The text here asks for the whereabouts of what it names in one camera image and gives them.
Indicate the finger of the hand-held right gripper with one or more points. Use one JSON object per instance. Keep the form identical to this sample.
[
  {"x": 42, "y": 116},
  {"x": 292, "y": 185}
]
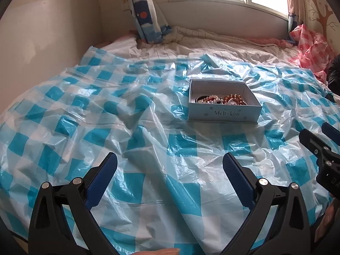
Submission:
[
  {"x": 313, "y": 143},
  {"x": 330, "y": 131}
]

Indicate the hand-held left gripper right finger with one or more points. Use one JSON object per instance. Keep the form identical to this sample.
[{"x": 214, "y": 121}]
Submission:
[{"x": 236, "y": 180}]

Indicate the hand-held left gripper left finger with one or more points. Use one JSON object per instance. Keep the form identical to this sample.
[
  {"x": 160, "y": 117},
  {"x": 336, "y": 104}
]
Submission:
[{"x": 103, "y": 180}]

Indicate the white jewelry box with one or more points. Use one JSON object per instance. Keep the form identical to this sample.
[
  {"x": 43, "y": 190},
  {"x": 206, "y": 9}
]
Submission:
[{"x": 225, "y": 114}]

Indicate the person's right hand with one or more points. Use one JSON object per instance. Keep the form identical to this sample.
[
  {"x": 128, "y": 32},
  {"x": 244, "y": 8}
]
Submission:
[{"x": 328, "y": 215}]

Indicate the person's left hand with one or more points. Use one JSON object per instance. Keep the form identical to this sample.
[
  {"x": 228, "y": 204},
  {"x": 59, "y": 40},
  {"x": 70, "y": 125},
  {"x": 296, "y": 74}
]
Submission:
[{"x": 159, "y": 251}]

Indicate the black plastic bag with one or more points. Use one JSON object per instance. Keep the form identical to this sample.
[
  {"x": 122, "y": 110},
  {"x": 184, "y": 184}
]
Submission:
[{"x": 336, "y": 77}]

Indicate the blue checkered plastic sheet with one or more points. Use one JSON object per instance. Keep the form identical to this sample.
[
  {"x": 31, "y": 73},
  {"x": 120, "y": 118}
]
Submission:
[{"x": 159, "y": 138}]

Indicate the silver bangle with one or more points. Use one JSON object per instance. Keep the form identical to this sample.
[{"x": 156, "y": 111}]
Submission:
[{"x": 233, "y": 102}]

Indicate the pink checkered plastic sheet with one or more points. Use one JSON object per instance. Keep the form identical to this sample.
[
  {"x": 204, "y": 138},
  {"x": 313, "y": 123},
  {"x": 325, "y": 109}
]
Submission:
[{"x": 310, "y": 47}]

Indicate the pink blanket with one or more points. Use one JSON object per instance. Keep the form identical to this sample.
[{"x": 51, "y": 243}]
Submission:
[{"x": 268, "y": 42}]

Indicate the tree print wardrobe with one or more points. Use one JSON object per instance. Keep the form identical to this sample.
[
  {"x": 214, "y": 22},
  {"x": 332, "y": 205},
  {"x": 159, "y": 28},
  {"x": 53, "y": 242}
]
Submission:
[{"x": 321, "y": 18}]

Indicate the printed curtain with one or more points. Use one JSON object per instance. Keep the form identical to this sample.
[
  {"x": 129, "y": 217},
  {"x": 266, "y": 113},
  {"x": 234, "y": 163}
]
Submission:
[
  {"x": 293, "y": 18},
  {"x": 143, "y": 13}
]

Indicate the white window ledge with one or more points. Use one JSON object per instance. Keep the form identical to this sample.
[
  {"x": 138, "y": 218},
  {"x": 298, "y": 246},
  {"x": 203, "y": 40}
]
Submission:
[{"x": 225, "y": 18}]

